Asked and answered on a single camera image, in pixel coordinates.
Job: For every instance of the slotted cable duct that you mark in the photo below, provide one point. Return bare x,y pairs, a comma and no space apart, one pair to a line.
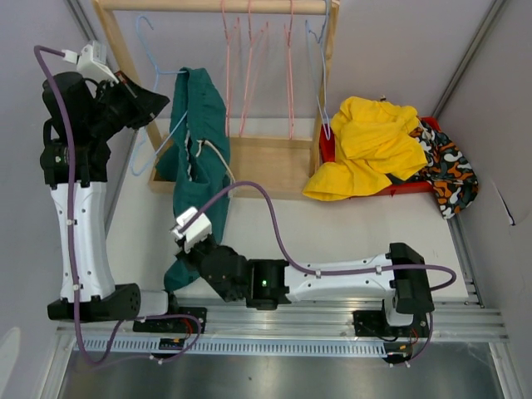
248,347

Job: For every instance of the blue hanger with green shorts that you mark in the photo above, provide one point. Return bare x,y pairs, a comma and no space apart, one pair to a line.
142,132

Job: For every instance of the aluminium mounting rail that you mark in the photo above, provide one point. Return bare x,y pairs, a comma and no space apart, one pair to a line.
332,320

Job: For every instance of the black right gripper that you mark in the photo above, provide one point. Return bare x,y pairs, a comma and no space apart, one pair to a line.
189,256

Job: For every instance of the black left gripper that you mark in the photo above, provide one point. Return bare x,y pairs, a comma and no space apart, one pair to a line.
145,104

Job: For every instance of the orange camouflage shorts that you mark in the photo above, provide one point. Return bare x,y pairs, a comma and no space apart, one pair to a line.
450,175

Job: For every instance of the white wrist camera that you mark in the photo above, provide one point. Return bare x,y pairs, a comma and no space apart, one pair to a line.
190,228
90,62

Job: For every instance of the light blue wire hanger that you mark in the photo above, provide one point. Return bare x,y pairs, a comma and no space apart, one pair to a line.
315,43

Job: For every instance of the pink wire hanger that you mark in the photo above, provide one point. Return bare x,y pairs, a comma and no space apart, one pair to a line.
288,29

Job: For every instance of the wooden clothes rack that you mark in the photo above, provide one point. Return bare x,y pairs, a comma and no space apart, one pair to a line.
282,165

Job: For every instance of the pink hanger with yellow shorts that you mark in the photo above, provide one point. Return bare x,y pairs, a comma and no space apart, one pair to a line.
229,32

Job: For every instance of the green shorts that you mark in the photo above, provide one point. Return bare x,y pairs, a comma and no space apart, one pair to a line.
197,160

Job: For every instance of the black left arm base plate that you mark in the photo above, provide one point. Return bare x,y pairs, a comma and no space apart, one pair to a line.
187,320

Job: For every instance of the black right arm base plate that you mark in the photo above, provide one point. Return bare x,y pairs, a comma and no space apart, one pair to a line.
372,323

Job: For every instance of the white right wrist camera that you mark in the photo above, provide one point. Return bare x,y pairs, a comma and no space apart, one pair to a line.
190,228

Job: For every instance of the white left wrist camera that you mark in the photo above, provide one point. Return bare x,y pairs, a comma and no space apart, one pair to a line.
90,62

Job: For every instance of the yellow shorts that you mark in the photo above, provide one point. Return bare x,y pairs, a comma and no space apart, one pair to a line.
373,143

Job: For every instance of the red plastic bin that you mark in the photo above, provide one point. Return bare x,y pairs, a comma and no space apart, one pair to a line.
398,187

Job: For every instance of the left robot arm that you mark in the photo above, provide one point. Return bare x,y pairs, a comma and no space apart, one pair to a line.
97,110

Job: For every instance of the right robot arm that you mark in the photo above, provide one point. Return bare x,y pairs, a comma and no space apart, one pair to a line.
398,278

